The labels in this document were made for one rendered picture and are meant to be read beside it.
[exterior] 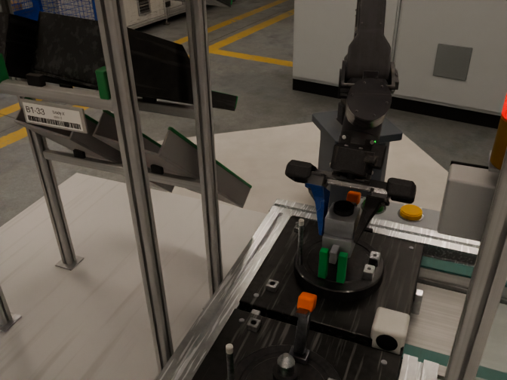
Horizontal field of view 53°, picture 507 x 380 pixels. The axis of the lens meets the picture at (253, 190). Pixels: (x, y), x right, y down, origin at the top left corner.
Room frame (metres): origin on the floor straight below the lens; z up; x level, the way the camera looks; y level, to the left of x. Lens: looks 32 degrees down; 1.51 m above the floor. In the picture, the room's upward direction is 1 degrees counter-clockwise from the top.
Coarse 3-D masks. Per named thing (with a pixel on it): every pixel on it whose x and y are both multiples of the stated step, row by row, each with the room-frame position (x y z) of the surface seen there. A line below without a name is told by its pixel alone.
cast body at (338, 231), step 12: (336, 204) 0.63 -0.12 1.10; (348, 204) 0.63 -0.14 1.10; (336, 216) 0.61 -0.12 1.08; (348, 216) 0.61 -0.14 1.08; (324, 228) 0.61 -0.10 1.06; (336, 228) 0.60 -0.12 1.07; (348, 228) 0.59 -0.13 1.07; (324, 240) 0.60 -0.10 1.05; (336, 240) 0.59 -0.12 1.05; (348, 240) 0.59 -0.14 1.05; (336, 252) 0.58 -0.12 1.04; (348, 252) 0.59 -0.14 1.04
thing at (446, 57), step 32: (416, 0) 3.49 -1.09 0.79; (448, 0) 3.39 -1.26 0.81; (480, 0) 3.29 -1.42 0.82; (416, 32) 3.48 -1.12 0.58; (448, 32) 3.37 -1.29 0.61; (480, 32) 3.27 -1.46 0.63; (416, 64) 3.46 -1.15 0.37; (448, 64) 3.34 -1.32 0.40; (480, 64) 3.25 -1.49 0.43; (416, 96) 3.44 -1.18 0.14; (448, 96) 3.33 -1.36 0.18; (480, 96) 3.23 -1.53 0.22
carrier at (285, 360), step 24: (240, 312) 0.54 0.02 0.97; (240, 336) 0.49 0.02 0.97; (264, 336) 0.49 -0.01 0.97; (288, 336) 0.49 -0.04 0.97; (312, 336) 0.49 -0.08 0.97; (216, 360) 0.45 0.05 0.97; (240, 360) 0.45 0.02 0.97; (264, 360) 0.43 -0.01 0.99; (288, 360) 0.38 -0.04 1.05; (312, 360) 0.43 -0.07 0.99; (336, 360) 0.45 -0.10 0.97; (360, 360) 0.45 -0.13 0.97; (384, 360) 0.44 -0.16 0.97
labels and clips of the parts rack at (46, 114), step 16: (0, 64) 0.57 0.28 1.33; (0, 80) 0.57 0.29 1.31; (32, 80) 0.55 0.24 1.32; (32, 112) 0.55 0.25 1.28; (48, 112) 0.54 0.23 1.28; (64, 112) 0.53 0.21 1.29; (80, 112) 0.52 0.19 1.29; (64, 128) 0.53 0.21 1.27; (80, 128) 0.52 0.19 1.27; (64, 160) 0.77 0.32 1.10; (80, 160) 0.75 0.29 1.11; (96, 160) 0.75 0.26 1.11; (160, 176) 0.69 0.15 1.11; (176, 176) 0.69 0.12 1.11
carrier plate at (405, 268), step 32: (288, 224) 0.75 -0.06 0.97; (288, 256) 0.66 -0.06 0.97; (384, 256) 0.66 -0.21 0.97; (416, 256) 0.66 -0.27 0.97; (256, 288) 0.59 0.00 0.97; (288, 288) 0.59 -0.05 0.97; (384, 288) 0.58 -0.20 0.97; (288, 320) 0.53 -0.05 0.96; (320, 320) 0.52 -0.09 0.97; (352, 320) 0.52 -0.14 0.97
